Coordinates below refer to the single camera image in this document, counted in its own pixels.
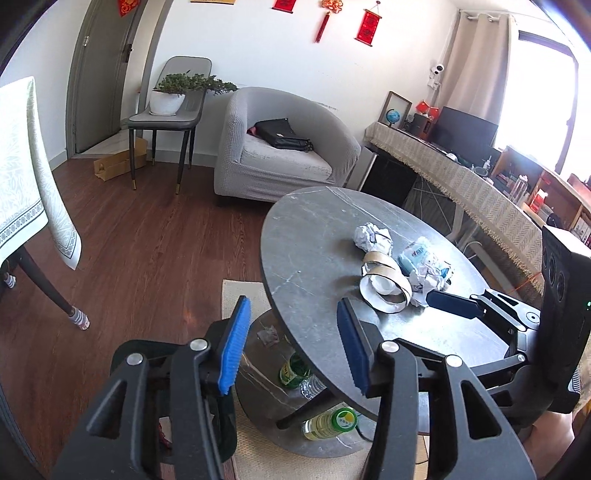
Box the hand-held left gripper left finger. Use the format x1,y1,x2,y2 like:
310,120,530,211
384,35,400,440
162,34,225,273
51,295,252,480

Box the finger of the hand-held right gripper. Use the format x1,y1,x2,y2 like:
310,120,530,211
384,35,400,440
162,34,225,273
426,288,542,332
471,352,530,392

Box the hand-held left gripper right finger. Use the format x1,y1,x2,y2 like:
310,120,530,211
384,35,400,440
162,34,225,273
336,298,536,480

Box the plain white paper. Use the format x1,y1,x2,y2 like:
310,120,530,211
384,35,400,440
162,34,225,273
409,268,451,308

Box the printed paper ball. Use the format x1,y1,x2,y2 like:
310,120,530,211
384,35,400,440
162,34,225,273
353,223,393,254

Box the person's right forearm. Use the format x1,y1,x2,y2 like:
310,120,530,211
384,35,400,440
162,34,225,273
524,411,575,469

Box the cardboard tape roll strip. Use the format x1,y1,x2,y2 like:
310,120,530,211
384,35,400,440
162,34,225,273
359,270,413,313

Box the clear plastic bottle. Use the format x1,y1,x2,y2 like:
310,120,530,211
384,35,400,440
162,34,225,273
300,374,328,400

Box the blue white plastic packet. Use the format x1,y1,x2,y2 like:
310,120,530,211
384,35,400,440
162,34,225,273
397,236,455,289

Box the green glass bottle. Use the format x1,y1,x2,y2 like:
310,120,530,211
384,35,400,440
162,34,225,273
278,353,312,388

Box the yellow drink bottle green cap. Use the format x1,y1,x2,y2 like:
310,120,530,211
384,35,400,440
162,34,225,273
301,407,358,441

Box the brown cardboard roll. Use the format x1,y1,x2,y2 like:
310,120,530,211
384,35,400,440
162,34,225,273
361,250,400,278

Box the round grey marble table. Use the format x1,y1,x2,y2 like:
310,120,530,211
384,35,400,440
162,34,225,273
231,186,550,457

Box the long desk with beige cloth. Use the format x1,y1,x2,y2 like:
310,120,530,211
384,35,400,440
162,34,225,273
365,121,555,296

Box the dark cabinet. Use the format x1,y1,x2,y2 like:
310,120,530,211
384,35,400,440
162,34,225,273
360,145,419,206

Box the wooden desk shelf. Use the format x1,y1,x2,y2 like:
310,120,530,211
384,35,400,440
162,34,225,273
492,145,591,245

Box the black monitor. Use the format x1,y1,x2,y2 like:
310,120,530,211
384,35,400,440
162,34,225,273
429,106,499,155

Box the grey armchair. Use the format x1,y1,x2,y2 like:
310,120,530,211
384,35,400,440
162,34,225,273
213,87,362,204

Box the brown speaker box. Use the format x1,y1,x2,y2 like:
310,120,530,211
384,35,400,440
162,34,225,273
406,113,435,137

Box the dark table leg with sock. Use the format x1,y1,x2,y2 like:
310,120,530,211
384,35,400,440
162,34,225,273
16,249,90,330

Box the black handbag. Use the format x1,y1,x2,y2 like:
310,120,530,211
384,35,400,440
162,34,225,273
254,119,315,153

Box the flat cardboard box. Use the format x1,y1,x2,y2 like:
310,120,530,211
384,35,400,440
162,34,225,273
93,148,148,178

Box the beige curtain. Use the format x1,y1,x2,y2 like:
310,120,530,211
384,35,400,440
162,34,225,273
436,11,520,134

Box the potted plant white pot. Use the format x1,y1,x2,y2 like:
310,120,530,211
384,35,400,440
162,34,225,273
148,71,239,116

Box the table with pale green tablecloth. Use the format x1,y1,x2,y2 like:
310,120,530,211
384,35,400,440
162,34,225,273
0,76,84,271

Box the grey dining chair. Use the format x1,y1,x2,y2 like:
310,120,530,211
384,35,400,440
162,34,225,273
128,56,213,195

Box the grey door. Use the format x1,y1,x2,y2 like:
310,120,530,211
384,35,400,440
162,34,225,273
66,0,139,160

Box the wooden picture frame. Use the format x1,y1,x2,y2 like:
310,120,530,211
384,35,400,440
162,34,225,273
378,91,413,127

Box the red wall scroll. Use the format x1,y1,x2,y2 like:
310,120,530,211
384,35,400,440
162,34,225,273
355,2,383,46

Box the red knot wall hanging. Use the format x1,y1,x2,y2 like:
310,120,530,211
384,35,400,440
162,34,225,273
316,0,345,44

